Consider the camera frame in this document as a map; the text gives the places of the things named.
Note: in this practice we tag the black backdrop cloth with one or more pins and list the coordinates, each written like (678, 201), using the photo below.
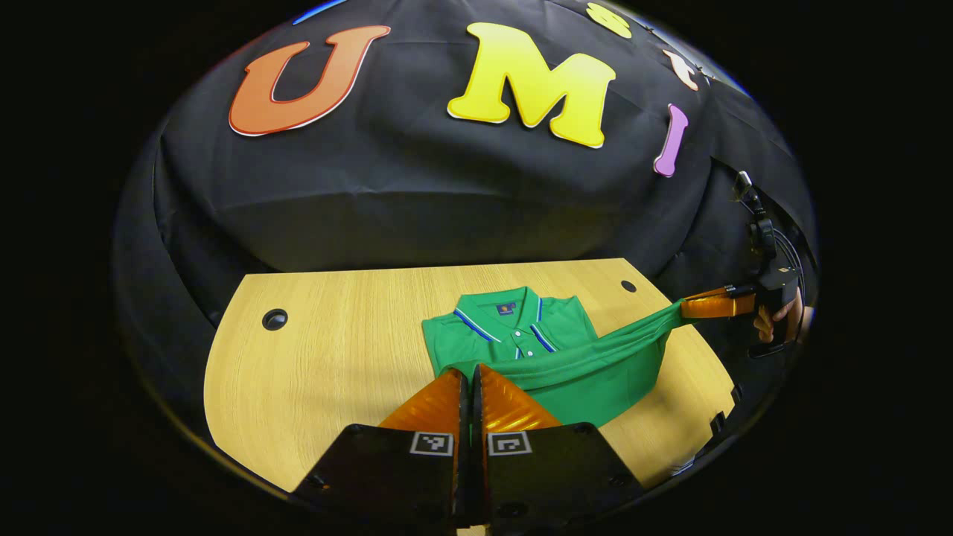
(417, 201)

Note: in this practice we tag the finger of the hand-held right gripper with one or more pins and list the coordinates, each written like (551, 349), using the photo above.
(715, 307)
(718, 292)

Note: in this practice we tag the green T-shirt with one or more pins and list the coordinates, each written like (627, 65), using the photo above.
(588, 372)

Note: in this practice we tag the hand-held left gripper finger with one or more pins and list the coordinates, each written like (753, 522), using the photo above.
(480, 476)
(461, 476)

